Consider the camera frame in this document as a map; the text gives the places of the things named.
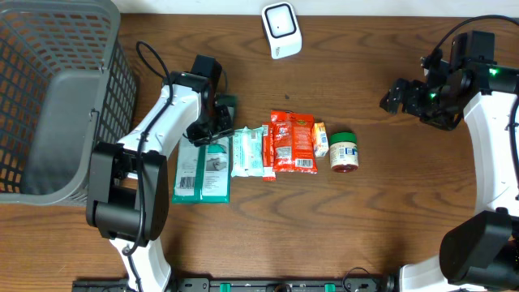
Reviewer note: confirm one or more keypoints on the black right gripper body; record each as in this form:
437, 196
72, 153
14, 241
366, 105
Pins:
432, 104

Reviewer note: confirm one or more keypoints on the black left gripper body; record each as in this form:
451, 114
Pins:
217, 126

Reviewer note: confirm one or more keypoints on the light green wipes pack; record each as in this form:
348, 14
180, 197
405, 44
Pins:
247, 146

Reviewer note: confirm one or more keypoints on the red stick sachet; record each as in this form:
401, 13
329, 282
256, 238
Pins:
268, 157

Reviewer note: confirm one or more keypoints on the green white package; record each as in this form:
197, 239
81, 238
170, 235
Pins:
202, 174

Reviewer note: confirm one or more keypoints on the red snack bag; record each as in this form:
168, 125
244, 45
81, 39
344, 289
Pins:
292, 142

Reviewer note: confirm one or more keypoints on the small orange white box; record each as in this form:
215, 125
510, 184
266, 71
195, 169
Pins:
319, 139

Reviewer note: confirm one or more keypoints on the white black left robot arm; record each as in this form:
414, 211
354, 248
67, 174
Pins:
128, 192

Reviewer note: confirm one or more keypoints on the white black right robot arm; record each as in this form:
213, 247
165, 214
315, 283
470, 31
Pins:
480, 254

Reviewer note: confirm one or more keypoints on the white barcode scanner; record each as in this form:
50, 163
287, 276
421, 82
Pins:
281, 29

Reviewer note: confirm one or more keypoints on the green lid seasoning jar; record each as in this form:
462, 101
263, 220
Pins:
343, 152

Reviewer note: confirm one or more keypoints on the grey plastic laundry basket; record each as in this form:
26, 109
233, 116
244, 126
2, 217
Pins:
66, 86

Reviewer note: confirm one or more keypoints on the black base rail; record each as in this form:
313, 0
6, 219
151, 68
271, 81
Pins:
354, 284

